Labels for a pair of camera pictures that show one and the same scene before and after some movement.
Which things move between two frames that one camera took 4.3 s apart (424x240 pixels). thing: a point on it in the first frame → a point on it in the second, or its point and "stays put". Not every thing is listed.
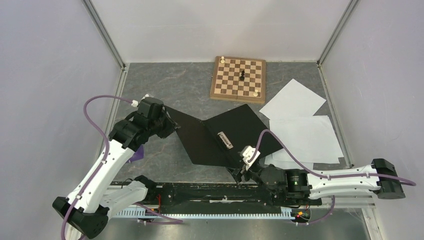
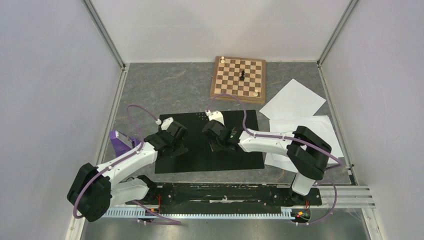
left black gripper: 171,126 → 183,148
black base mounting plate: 214,195 stays put
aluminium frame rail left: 101,27 stays put
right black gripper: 237,173 → 214,146
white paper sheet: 293,100 stays put
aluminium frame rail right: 347,13 stays put
